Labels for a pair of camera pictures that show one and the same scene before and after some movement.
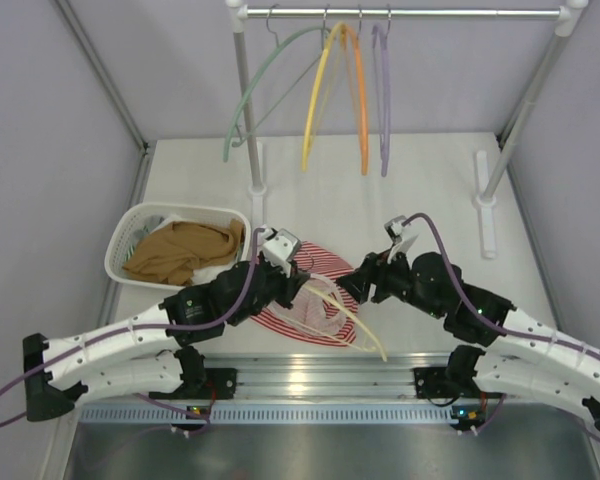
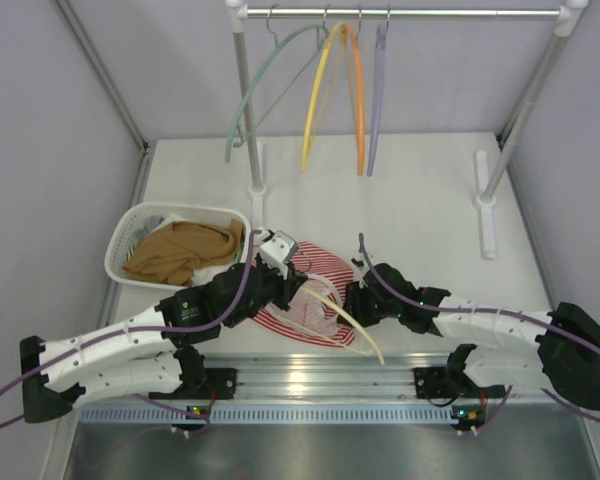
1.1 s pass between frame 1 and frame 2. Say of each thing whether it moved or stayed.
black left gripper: stayed
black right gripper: moved
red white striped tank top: stayed
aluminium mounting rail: stayed
